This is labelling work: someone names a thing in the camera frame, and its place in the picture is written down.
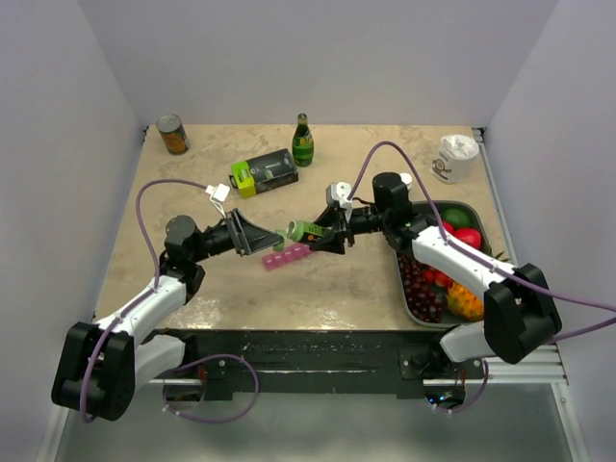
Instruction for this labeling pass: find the dark red grapes bunch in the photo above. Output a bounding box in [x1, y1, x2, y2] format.
[397, 253, 445, 323]

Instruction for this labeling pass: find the green glass bottle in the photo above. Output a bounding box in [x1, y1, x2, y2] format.
[292, 113, 314, 167]

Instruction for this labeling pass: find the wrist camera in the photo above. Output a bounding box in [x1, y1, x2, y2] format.
[205, 183, 230, 218]
[325, 182, 352, 211]

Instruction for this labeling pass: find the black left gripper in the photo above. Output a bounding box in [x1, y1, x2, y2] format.
[191, 208, 282, 264]

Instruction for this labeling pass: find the grey fruit tray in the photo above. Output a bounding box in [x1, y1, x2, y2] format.
[398, 200, 508, 329]

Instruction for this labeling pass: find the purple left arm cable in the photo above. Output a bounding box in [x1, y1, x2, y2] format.
[79, 178, 213, 424]

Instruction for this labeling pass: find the green pill bottle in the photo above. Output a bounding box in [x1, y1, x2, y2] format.
[286, 220, 330, 244]

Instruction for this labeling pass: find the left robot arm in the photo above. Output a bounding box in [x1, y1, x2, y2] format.
[51, 209, 284, 421]

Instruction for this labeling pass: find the pink weekly pill organizer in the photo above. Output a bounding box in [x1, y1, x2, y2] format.
[262, 244, 312, 270]

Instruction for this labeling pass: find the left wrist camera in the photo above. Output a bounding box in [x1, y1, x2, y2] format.
[205, 183, 230, 218]

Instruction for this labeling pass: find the white supplement bottle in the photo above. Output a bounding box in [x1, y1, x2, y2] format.
[399, 172, 413, 192]

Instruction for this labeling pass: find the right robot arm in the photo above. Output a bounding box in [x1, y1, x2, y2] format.
[310, 172, 562, 378]

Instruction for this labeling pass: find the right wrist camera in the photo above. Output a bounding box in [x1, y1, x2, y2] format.
[325, 182, 352, 211]

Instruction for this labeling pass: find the orange labelled tin can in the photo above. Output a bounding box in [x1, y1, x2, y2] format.
[156, 114, 191, 155]

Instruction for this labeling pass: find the green apple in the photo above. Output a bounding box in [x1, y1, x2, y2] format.
[441, 208, 473, 230]

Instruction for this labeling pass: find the red apple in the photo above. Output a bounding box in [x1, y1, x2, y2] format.
[453, 227, 483, 250]

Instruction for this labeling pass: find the aluminium frame rail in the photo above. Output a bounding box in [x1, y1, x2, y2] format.
[469, 127, 572, 386]

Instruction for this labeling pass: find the black green razor box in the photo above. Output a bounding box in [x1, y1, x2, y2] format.
[229, 149, 298, 198]

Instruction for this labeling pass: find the yellow dragon fruit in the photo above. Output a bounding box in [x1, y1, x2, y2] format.
[446, 282, 484, 321]

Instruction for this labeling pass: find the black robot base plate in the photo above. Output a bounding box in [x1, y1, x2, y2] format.
[160, 329, 483, 408]

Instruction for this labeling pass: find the green bottle cap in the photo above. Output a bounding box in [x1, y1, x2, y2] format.
[272, 229, 286, 252]

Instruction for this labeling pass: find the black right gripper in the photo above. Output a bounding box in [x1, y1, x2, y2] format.
[310, 204, 390, 255]

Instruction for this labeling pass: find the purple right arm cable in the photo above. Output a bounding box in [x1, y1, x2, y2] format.
[348, 141, 616, 415]

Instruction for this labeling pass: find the white paper bag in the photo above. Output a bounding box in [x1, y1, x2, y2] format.
[430, 135, 479, 184]

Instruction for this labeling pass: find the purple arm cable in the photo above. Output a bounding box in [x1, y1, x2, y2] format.
[348, 141, 616, 415]
[79, 178, 213, 424]

